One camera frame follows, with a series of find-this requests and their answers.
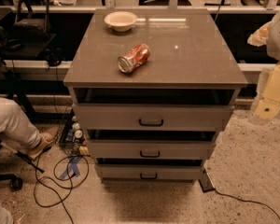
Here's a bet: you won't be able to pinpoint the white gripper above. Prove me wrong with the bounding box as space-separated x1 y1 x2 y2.
249 66 280 125

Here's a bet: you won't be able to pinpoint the grey top drawer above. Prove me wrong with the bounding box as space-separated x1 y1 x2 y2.
73 105 233 131

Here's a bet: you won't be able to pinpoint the grey drawer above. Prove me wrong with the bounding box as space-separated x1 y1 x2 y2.
88 141 216 160
95 164 203 180
73 105 233 131

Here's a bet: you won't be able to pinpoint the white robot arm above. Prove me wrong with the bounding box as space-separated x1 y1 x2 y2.
247 10 280 125

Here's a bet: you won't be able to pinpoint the grey drawer cabinet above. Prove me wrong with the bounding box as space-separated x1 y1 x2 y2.
64 9 247 170

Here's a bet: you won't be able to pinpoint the grey middle drawer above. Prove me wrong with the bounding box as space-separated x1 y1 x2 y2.
88 141 216 160

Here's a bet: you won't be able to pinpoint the grey bottom drawer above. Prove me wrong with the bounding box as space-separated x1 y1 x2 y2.
95 164 203 180

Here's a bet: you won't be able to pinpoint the black floor plate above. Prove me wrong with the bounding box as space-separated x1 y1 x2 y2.
199 169 216 193

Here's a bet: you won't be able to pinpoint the crushed orange soda can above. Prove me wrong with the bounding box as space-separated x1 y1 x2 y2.
118 44 150 74

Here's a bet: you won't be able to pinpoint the white bowl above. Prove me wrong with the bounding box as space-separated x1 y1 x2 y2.
104 11 137 32

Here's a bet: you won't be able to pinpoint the blue tape on floor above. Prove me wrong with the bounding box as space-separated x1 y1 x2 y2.
59 156 81 180

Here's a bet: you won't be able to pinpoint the black headphones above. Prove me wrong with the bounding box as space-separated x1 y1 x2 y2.
44 48 63 67

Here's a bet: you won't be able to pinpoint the tan shoe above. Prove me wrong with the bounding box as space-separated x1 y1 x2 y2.
26 133 54 160

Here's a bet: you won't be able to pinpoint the black bag on shelf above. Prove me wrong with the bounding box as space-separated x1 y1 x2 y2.
13 0 50 42

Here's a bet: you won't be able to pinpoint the person's leg in light trousers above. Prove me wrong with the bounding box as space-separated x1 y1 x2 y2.
0 98 41 149

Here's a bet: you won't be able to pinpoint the black office chair base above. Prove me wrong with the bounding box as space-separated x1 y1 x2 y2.
0 139 44 191

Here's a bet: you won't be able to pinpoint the black cable on right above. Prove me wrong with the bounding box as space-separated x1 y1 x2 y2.
214 189 280 224

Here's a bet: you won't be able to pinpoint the black floor cable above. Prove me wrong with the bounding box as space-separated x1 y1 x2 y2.
33 154 91 224

